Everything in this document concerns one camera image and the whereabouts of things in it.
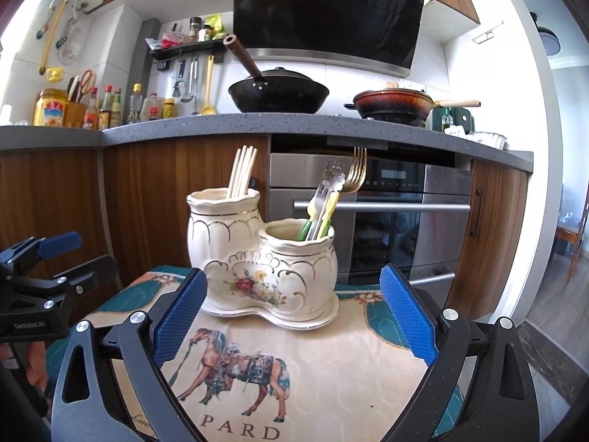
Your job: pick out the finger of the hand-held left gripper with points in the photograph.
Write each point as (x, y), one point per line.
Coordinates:
(94, 272)
(57, 245)

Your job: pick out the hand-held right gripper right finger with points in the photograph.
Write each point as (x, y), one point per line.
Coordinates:
(409, 317)

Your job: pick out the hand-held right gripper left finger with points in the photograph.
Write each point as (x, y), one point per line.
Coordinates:
(179, 317)

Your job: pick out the white ceramic utensil holder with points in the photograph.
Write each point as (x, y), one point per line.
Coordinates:
(230, 244)

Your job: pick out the gold fork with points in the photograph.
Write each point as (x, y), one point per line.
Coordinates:
(356, 179)

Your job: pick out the wooden chopstick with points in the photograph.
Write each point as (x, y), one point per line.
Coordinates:
(248, 171)
(234, 172)
(239, 171)
(243, 171)

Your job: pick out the corner wooden cabinet door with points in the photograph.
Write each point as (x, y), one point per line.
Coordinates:
(46, 193)

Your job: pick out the stainless steel built-in oven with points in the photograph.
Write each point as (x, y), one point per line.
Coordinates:
(414, 221)

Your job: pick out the horse-print cloth mat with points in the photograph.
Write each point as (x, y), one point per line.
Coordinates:
(322, 377)

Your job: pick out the narrow wooden cabinet door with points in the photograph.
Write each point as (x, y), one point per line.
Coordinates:
(499, 239)

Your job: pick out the wooden knife block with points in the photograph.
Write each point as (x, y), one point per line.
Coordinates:
(74, 113)

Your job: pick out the large yellow jar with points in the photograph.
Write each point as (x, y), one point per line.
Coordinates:
(50, 108)

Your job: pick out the clear oil bottle yellow cap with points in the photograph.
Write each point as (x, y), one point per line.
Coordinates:
(134, 108)

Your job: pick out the white bottle red label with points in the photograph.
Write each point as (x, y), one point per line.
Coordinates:
(150, 110)

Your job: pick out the grey speckled countertop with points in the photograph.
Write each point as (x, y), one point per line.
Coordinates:
(184, 129)

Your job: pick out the small yellow bottle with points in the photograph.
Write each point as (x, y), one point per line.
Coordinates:
(168, 109)

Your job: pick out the wooden chair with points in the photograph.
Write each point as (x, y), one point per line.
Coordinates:
(570, 239)

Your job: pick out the metal skimmer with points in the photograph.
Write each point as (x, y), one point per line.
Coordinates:
(186, 94)

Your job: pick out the small green glass bottle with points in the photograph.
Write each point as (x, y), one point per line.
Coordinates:
(446, 122)

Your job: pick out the yellow spatula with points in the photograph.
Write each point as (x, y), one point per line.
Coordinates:
(208, 106)

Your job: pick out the green container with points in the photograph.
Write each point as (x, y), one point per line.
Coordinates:
(462, 119)

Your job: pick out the spice jar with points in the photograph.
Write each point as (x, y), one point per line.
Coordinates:
(194, 30)

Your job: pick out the green packet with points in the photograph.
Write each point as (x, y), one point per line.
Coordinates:
(214, 27)

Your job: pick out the round ceiling lamp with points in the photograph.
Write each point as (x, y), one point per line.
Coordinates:
(547, 37)

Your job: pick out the black range hood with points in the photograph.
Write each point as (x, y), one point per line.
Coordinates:
(322, 14)

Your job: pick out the black wall rack shelf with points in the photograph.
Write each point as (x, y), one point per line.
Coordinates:
(184, 50)

